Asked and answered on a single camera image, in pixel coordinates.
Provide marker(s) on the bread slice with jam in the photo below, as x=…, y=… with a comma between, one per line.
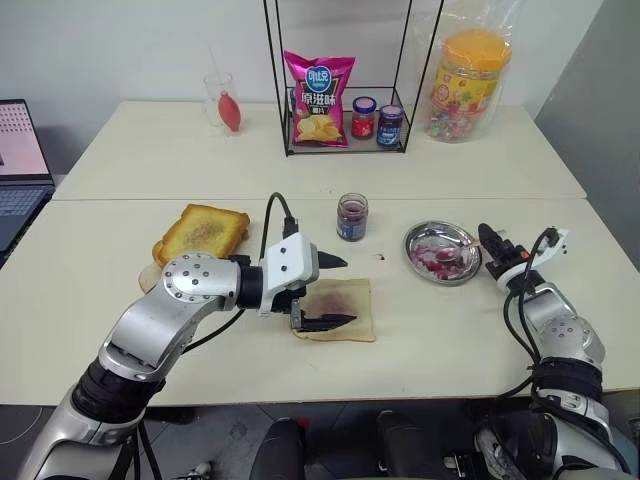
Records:
x=357, y=305

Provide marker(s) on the plain white bread slice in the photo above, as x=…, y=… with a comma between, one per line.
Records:
x=147, y=280

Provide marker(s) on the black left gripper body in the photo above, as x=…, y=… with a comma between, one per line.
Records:
x=296, y=312

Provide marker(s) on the metal spoon with jam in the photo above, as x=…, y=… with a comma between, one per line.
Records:
x=447, y=254

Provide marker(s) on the open glass jam jar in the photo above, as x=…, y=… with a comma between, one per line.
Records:
x=352, y=220

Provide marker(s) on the clear glass cup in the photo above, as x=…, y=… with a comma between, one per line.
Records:
x=211, y=100

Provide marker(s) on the golden toasted bread slice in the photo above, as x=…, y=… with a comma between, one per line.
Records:
x=159, y=252
x=207, y=230

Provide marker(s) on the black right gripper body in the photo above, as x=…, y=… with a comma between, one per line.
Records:
x=512, y=267

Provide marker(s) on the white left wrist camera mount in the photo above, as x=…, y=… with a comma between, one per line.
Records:
x=292, y=257

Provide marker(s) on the clear plastic bag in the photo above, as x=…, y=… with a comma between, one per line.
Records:
x=482, y=15

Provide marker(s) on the red jam jar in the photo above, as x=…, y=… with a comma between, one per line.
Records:
x=363, y=120

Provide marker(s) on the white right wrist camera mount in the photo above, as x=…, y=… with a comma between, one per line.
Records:
x=552, y=250

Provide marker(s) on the open laptop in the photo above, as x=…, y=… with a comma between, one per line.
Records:
x=20, y=150

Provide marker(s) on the candy jar with orange lid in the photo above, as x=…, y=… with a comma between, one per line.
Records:
x=467, y=90

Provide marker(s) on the dark rounded shape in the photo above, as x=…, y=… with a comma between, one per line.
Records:
x=405, y=445
x=280, y=450

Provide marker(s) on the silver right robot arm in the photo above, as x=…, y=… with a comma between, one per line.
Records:
x=560, y=320

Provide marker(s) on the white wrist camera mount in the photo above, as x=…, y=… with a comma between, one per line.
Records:
x=292, y=257
x=552, y=250

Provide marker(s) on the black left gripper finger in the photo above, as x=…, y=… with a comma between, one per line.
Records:
x=327, y=321
x=330, y=262

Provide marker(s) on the pink potato chips bag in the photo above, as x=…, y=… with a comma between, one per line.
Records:
x=320, y=100

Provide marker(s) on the dropper with red bulb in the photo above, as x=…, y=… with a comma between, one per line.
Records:
x=229, y=112

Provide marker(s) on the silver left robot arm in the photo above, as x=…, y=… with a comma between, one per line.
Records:
x=150, y=320

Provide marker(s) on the round metal plate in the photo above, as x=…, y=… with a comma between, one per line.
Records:
x=425, y=255

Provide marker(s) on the blue jam jar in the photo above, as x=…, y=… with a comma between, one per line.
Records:
x=390, y=129

